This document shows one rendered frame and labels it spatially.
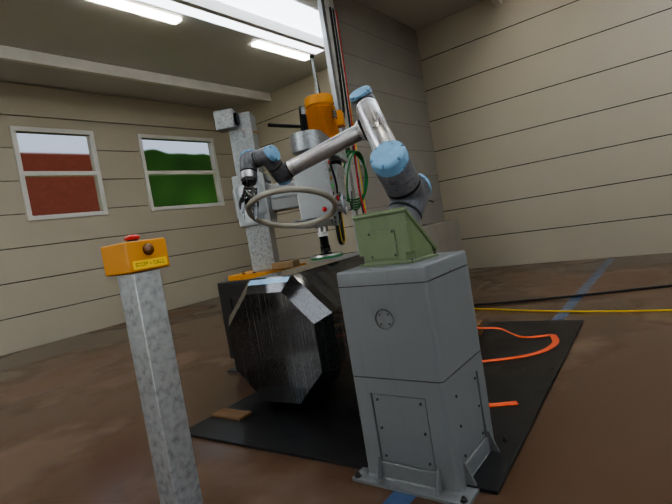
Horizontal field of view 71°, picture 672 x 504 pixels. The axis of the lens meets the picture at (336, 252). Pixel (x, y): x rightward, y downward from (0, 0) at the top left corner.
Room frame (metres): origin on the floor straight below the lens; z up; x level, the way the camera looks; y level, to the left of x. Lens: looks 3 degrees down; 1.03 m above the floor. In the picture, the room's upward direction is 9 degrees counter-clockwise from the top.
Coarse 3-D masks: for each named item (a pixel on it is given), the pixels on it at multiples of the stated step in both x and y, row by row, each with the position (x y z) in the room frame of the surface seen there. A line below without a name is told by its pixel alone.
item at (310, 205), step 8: (312, 168) 3.07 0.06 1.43; (320, 168) 3.06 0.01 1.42; (296, 176) 3.09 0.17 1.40; (304, 176) 3.08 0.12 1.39; (312, 176) 3.07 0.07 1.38; (320, 176) 3.06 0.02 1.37; (296, 184) 3.10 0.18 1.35; (304, 184) 3.08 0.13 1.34; (312, 184) 3.07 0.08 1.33; (320, 184) 3.06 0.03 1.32; (304, 200) 3.09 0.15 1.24; (312, 200) 3.08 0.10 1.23; (320, 200) 3.07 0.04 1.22; (328, 200) 3.06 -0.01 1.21; (304, 208) 3.09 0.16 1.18; (312, 208) 3.08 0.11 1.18; (320, 208) 3.07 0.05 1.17; (328, 208) 3.06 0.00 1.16; (304, 216) 3.09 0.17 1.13; (312, 216) 3.08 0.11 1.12; (320, 216) 3.07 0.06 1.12
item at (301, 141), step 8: (296, 136) 3.06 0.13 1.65; (304, 136) 3.05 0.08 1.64; (312, 136) 3.05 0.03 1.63; (320, 136) 3.10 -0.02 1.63; (328, 136) 3.35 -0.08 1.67; (296, 144) 3.07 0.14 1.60; (304, 144) 3.05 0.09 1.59; (312, 144) 3.05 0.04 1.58; (296, 152) 3.11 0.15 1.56; (344, 152) 3.88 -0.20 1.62; (336, 160) 3.74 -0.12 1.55; (344, 160) 3.83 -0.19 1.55
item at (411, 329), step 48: (384, 288) 1.74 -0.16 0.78; (432, 288) 1.66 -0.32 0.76; (384, 336) 1.76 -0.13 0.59; (432, 336) 1.64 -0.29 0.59; (384, 384) 1.78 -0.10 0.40; (432, 384) 1.66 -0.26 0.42; (480, 384) 1.89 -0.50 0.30; (384, 432) 1.81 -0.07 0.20; (432, 432) 1.68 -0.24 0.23; (480, 432) 1.85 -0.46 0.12; (384, 480) 1.81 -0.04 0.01; (432, 480) 1.70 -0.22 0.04
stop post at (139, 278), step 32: (128, 256) 1.18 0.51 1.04; (160, 256) 1.25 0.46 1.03; (128, 288) 1.22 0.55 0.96; (160, 288) 1.26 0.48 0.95; (128, 320) 1.24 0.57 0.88; (160, 320) 1.24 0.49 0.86; (160, 352) 1.23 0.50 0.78; (160, 384) 1.21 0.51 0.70; (160, 416) 1.20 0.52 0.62; (160, 448) 1.22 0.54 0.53; (192, 448) 1.26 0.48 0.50; (160, 480) 1.23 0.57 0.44; (192, 480) 1.25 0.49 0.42
